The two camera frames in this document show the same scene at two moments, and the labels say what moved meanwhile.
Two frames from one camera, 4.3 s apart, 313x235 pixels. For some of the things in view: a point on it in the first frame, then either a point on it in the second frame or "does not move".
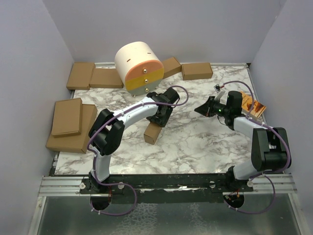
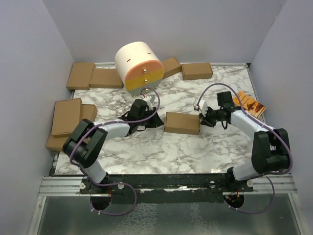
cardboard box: (171, 66) does not move
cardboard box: (80, 76) does not move
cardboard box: (196, 71) does not move
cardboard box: (151, 132) to (182, 123)
